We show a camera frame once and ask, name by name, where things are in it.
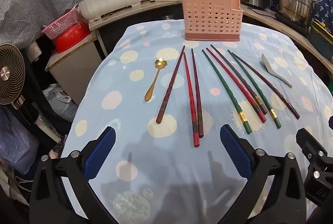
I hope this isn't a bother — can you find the black induction cooker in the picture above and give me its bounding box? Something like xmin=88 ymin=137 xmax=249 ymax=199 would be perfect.
xmin=275 ymin=12 xmax=311 ymax=32

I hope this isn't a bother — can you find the curved wooden counter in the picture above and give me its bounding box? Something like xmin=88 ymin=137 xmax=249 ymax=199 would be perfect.
xmin=88 ymin=0 xmax=333 ymax=76

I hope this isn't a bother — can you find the pink plastic basket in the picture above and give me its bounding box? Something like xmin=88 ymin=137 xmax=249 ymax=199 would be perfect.
xmin=42 ymin=9 xmax=79 ymax=39

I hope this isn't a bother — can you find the beige side cabinet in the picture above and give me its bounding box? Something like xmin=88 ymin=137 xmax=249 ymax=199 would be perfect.
xmin=45 ymin=32 xmax=102 ymax=106

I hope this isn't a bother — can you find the pink perforated utensil holder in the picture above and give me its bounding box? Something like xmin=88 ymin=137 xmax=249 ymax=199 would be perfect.
xmin=181 ymin=0 xmax=244 ymax=42

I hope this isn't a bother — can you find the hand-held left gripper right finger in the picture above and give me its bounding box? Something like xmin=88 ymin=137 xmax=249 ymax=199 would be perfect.
xmin=220 ymin=124 xmax=307 ymax=224

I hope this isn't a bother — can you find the green chopstick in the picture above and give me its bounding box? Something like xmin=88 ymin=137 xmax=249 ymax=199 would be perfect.
xmin=201 ymin=49 xmax=253 ymax=135
xmin=227 ymin=49 xmax=282 ymax=129

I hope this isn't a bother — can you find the dark maroon chopstick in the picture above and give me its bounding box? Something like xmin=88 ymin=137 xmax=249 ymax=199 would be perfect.
xmin=155 ymin=45 xmax=186 ymax=124
xmin=231 ymin=52 xmax=301 ymax=120
xmin=191 ymin=48 xmax=204 ymax=138
xmin=210 ymin=44 xmax=268 ymax=115

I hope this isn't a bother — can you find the round electric fan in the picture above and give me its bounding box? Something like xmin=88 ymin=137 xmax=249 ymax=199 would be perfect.
xmin=0 ymin=43 xmax=39 ymax=126

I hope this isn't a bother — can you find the red chopstick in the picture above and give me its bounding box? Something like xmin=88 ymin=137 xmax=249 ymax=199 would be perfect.
xmin=206 ymin=47 xmax=267 ymax=124
xmin=183 ymin=52 xmax=200 ymax=148

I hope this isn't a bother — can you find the steel steamer pot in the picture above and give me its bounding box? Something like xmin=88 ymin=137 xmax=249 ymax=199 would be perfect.
xmin=276 ymin=0 xmax=319 ymax=27

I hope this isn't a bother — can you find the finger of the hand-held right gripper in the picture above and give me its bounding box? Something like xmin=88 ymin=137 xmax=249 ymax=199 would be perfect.
xmin=296 ymin=128 xmax=328 ymax=162

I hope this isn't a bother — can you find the white ceramic spoon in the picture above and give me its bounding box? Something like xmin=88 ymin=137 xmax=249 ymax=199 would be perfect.
xmin=261 ymin=53 xmax=293 ymax=88

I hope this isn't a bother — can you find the gold flower-shaped spoon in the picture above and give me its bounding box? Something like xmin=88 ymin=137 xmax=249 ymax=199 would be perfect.
xmin=144 ymin=58 xmax=168 ymax=103

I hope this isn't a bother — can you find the red plastic basin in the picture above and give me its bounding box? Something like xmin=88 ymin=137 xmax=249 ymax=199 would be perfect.
xmin=53 ymin=22 xmax=91 ymax=54

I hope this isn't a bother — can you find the grey plastic bag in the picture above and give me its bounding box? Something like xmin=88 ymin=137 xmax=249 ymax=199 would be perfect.
xmin=43 ymin=84 xmax=78 ymax=123

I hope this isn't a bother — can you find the light blue printed tablecloth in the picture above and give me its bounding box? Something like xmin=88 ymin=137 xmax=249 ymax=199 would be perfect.
xmin=60 ymin=19 xmax=331 ymax=224

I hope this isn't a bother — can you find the blue plastic bag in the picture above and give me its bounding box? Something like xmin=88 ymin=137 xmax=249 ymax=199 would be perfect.
xmin=0 ymin=106 xmax=39 ymax=175

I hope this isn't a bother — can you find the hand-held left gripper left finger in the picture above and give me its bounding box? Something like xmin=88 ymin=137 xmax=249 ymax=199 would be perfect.
xmin=29 ymin=126 xmax=117 ymax=224

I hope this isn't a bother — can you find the yellow and green pot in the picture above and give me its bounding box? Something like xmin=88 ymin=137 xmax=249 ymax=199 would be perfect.
xmin=309 ymin=19 xmax=333 ymax=58

